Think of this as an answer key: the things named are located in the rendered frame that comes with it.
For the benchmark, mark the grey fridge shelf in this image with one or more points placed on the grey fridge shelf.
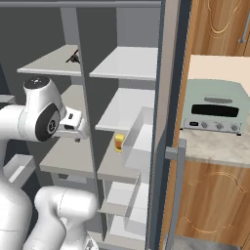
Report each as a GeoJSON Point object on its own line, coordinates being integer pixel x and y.
{"type": "Point", "coordinates": [114, 166]}

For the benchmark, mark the wooden wall cupboard door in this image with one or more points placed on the wooden wall cupboard door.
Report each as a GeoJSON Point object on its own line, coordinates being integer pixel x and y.
{"type": "Point", "coordinates": [215, 26]}

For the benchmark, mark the large white fridge door bin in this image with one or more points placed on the large white fridge door bin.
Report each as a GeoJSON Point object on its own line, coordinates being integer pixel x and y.
{"type": "Point", "coordinates": [140, 143]}

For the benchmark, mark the wooden base cupboard door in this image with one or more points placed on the wooden base cupboard door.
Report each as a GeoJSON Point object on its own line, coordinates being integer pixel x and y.
{"type": "Point", "coordinates": [215, 201]}

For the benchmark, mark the grey freezer door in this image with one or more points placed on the grey freezer door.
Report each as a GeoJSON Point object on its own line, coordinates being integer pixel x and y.
{"type": "Point", "coordinates": [13, 148]}

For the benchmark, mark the small grey freezer shelf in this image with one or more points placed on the small grey freezer shelf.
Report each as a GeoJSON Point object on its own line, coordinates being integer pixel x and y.
{"type": "Point", "coordinates": [49, 63]}

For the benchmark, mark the large grey freezer shelf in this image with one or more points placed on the large grey freezer shelf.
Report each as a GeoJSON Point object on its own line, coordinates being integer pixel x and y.
{"type": "Point", "coordinates": [70, 156]}

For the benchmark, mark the clear fridge drawer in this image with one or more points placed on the clear fridge drawer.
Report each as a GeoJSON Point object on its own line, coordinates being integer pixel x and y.
{"type": "Point", "coordinates": [118, 198]}
{"type": "Point", "coordinates": [125, 229]}

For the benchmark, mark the clear fridge door bin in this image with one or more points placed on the clear fridge door bin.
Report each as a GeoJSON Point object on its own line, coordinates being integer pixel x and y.
{"type": "Point", "coordinates": [139, 205]}

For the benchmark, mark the grey fridge freezer cabinet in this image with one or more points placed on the grey fridge freezer cabinet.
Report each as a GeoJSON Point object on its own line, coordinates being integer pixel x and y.
{"type": "Point", "coordinates": [136, 26]}

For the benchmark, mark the pale green toaster oven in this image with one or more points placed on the pale green toaster oven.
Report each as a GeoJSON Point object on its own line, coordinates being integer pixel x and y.
{"type": "Point", "coordinates": [213, 104]}

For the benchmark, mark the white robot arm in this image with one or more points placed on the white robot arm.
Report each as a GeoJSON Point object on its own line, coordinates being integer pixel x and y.
{"type": "Point", "coordinates": [49, 208]}

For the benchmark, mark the yellow jar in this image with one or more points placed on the yellow jar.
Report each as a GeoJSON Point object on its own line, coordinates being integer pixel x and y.
{"type": "Point", "coordinates": [119, 142]}

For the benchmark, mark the dark frozen fish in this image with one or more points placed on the dark frozen fish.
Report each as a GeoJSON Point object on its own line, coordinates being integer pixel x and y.
{"type": "Point", "coordinates": [74, 57]}

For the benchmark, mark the grey fridge door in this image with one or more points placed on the grey fridge door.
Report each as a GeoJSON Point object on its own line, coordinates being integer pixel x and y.
{"type": "Point", "coordinates": [169, 81]}

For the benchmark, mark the white freezer door bin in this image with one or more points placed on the white freezer door bin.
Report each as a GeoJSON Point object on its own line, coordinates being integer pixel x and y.
{"type": "Point", "coordinates": [20, 170]}

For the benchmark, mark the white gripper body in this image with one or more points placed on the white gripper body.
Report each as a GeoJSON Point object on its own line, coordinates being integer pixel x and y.
{"type": "Point", "coordinates": [75, 132]}

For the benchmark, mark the white fridge shelf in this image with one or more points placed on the white fridge shelf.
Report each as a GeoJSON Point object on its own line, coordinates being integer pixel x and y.
{"type": "Point", "coordinates": [130, 63]}
{"type": "Point", "coordinates": [125, 110]}

